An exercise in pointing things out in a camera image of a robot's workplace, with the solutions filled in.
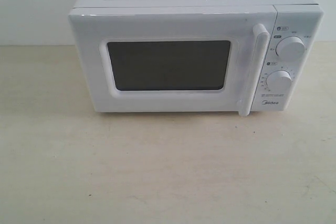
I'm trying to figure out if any white microwave door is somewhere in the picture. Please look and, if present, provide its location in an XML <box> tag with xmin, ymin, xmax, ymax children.
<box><xmin>69</xmin><ymin>6</ymin><xmax>277</xmax><ymax>116</ymax></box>

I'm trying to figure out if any lower white control knob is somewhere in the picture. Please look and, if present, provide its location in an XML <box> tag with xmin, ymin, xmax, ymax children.
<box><xmin>266</xmin><ymin>70</ymin><xmax>292</xmax><ymax>92</ymax></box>

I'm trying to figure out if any white control knob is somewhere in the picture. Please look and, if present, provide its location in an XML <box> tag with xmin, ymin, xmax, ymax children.
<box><xmin>276</xmin><ymin>36</ymin><xmax>306</xmax><ymax>61</ymax></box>
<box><xmin>266</xmin><ymin>70</ymin><xmax>292</xmax><ymax>92</ymax></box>

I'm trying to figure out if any upper white control knob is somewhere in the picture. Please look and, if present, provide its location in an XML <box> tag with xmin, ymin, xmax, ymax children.
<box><xmin>276</xmin><ymin>36</ymin><xmax>306</xmax><ymax>61</ymax></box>

